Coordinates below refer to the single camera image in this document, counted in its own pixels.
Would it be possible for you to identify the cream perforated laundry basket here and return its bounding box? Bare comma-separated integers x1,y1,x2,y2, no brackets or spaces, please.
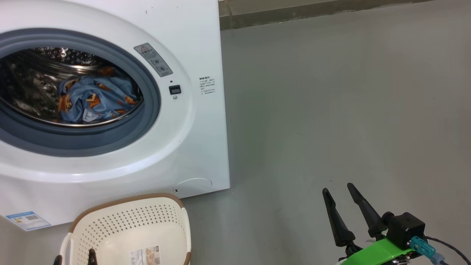
60,193,192,265

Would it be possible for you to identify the teal-plug camera cable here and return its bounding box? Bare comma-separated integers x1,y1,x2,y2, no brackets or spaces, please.
410,236,471,265

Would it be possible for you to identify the round white filter cover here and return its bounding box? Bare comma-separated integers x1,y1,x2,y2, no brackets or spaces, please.
174,178,213,195

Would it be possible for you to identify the paper basket label sticker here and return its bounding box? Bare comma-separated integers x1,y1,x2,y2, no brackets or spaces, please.
130,246,161,265

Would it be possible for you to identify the blue energy label sticker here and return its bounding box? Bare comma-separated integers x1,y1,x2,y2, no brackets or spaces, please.
6,211,51,232

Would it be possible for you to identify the white front-load washing machine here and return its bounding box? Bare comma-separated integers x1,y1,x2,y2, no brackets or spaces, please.
0,0,231,232

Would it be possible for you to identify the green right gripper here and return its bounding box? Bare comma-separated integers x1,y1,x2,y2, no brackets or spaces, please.
322,183,417,265

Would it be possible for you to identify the blue bear-print pajama top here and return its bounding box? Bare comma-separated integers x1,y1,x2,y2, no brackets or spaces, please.
85,66,143,118

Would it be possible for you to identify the grey warning sticker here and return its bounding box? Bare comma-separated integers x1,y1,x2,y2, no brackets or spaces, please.
134,43,173,78

